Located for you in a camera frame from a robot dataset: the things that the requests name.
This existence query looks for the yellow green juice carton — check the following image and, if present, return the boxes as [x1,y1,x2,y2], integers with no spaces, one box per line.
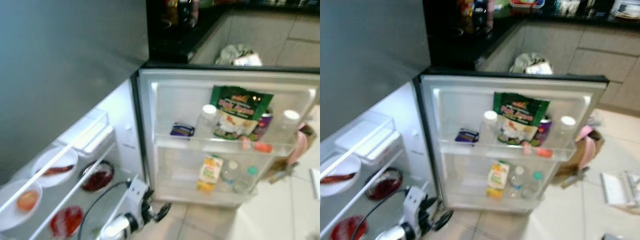
[486,160,511,199]
[196,154,224,193]

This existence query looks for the open fridge door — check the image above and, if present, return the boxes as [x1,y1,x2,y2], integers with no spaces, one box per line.
[136,65,321,208]
[419,70,610,215]

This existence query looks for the grey fridge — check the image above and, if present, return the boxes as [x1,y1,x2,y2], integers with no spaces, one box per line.
[0,0,151,240]
[320,0,441,240]

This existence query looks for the steel bowl red food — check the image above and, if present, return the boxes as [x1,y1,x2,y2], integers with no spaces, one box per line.
[366,167,403,202]
[80,160,116,193]

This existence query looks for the dark blue packet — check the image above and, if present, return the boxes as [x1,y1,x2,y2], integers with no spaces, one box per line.
[170,122,196,139]
[454,128,480,144]

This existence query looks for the water bottle blue label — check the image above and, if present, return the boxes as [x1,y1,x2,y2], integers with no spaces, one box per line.
[221,160,240,191]
[510,166,527,197]

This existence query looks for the covered red bowl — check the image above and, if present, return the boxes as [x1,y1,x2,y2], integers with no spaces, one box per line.
[49,205,84,239]
[330,215,368,240]

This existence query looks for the white plastic container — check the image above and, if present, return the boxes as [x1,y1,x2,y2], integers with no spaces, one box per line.
[334,112,402,161]
[55,110,116,155]

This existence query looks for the clear bottle green cap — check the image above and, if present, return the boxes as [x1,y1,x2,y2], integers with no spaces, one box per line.
[523,171,545,200]
[234,166,259,195]

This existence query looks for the small bottle white cap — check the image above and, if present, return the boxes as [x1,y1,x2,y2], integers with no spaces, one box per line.
[277,109,301,146]
[196,104,218,138]
[479,110,499,143]
[556,115,577,150]

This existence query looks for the white bowl with sausage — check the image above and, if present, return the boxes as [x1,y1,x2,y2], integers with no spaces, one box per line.
[31,146,79,188]
[320,153,362,197]

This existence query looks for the tube with orange cap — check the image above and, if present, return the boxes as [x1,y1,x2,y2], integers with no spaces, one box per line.
[521,142,554,159]
[241,137,274,154]

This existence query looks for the green snack bag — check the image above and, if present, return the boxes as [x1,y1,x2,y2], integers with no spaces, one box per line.
[210,85,275,141]
[492,92,551,147]

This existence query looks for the white bowl orange fruit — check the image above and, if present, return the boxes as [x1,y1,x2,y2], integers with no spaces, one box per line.
[0,179,43,232]

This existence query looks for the purple drink can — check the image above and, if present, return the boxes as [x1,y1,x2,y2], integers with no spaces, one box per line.
[252,110,274,142]
[532,116,553,147]

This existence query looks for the brown hanging cloth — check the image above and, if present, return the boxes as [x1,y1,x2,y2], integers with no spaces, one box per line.
[552,117,605,190]
[267,122,318,185]

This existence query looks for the pink hanging cloth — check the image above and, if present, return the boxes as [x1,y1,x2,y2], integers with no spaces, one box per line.
[572,125,596,171]
[287,129,309,166]

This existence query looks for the green cloth bag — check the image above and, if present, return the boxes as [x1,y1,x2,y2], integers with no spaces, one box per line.
[215,43,257,67]
[510,52,548,75]

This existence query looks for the black kitchen counter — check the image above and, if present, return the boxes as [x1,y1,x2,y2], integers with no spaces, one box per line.
[146,0,321,65]
[422,0,640,71]

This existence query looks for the small cardboard box white label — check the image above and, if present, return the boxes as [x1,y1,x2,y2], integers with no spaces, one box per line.
[526,61,554,76]
[232,53,263,67]

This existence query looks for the pink bottle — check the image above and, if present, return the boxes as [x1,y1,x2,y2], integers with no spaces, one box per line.
[485,0,497,31]
[189,0,201,27]

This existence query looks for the beige kitchen cabinets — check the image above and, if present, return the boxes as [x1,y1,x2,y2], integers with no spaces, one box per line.
[190,10,321,68]
[477,20,640,112]

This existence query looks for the red tray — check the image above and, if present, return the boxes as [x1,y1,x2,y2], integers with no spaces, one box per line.
[510,0,546,9]

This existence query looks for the white bowl on saucer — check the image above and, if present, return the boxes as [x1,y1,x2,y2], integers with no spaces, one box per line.
[612,2,640,20]

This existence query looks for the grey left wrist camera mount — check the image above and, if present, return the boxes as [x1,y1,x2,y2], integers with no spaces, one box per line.
[121,174,151,223]
[402,185,430,231]

